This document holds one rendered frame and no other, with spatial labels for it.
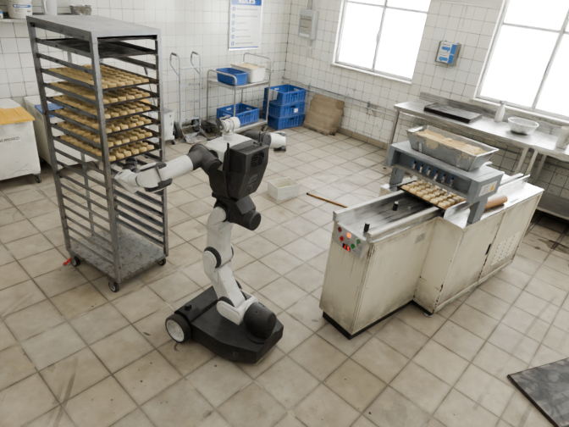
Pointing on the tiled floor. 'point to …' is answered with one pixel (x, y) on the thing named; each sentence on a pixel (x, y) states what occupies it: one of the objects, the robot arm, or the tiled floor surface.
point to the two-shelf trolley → (241, 97)
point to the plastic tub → (283, 188)
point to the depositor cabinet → (470, 246)
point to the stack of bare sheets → (547, 390)
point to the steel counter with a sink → (549, 204)
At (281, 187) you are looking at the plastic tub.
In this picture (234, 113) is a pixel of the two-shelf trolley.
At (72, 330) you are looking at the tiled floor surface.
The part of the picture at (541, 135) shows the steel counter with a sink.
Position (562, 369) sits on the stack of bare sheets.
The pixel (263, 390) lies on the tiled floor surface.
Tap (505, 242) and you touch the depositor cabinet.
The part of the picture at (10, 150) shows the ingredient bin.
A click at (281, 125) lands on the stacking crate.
